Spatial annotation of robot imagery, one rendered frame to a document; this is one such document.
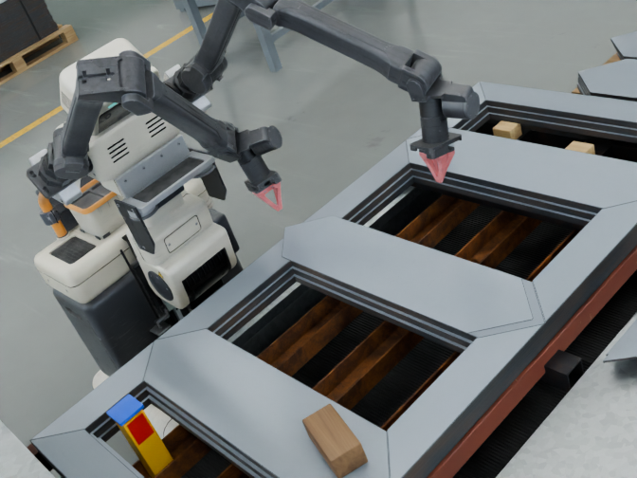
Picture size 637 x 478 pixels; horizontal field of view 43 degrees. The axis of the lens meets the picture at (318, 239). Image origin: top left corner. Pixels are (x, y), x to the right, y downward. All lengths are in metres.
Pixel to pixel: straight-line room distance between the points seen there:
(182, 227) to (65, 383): 1.38
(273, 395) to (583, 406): 0.58
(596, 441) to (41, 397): 2.46
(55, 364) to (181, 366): 1.88
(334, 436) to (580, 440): 0.44
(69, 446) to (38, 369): 1.91
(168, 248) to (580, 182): 1.09
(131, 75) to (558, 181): 0.98
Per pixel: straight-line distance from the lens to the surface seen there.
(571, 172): 1.99
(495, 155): 2.11
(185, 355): 1.82
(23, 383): 3.65
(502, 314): 1.63
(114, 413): 1.75
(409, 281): 1.77
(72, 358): 3.61
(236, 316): 1.89
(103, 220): 2.51
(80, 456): 1.74
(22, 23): 7.74
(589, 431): 1.56
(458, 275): 1.74
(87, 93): 1.64
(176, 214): 2.28
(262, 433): 1.57
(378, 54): 1.72
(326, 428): 1.45
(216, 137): 1.88
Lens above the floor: 1.94
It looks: 33 degrees down
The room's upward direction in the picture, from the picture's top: 21 degrees counter-clockwise
